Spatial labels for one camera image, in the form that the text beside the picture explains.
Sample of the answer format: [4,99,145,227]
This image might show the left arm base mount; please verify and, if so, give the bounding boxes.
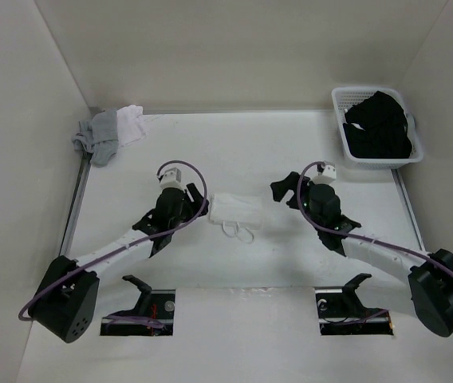
[100,274,176,338]

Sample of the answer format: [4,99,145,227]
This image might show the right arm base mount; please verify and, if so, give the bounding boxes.
[315,273,394,336]

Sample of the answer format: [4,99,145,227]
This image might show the folded white tank top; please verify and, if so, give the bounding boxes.
[116,105,147,148]

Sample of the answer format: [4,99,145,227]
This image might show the black tank top pile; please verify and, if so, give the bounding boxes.
[343,91,412,159]

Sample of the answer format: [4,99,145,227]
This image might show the white tank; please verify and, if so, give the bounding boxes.
[208,192,263,244]
[116,105,147,148]

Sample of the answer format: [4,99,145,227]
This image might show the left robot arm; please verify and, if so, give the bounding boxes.
[26,184,208,343]

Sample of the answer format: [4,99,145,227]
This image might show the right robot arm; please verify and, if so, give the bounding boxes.
[270,162,453,338]

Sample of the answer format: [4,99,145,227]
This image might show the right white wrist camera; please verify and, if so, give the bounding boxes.
[312,162,337,184]

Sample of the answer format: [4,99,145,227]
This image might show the white plastic basket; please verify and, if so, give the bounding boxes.
[331,86,424,170]

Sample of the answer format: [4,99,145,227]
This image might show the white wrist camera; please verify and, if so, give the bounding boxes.
[157,168,183,190]
[312,162,337,184]

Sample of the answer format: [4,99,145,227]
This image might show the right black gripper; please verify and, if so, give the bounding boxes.
[271,172,324,231]

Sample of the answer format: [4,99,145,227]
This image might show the folded grey tank top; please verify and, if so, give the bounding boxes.
[72,109,119,168]

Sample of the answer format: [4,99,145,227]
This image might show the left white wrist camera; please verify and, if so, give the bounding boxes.
[157,168,183,190]

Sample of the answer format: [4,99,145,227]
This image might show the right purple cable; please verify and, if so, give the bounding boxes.
[296,160,453,334]

